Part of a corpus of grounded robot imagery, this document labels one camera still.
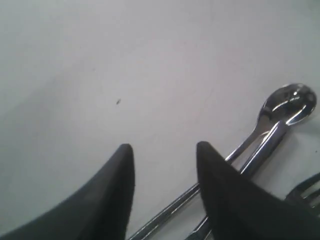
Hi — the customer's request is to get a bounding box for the steel table knife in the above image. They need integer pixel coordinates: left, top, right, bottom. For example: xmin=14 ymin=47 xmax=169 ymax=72
xmin=129 ymin=120 xmax=289 ymax=240

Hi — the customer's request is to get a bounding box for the steel spoon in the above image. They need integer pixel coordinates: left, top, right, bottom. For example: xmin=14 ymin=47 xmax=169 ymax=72
xmin=226 ymin=83 xmax=318 ymax=163

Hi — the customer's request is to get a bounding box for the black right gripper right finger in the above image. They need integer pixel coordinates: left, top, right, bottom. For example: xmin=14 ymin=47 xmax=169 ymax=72
xmin=196 ymin=141 xmax=320 ymax=240

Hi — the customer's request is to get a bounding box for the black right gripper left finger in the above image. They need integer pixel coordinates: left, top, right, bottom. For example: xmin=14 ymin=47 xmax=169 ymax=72
xmin=1 ymin=143 xmax=135 ymax=240

